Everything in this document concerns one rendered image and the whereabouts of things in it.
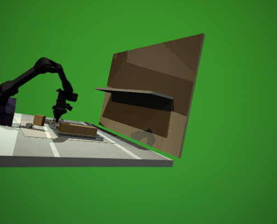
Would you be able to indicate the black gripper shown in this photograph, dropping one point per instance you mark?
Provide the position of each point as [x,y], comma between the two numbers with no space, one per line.
[59,109]

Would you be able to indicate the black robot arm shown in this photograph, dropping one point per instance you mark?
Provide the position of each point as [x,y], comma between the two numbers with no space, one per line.
[42,66]

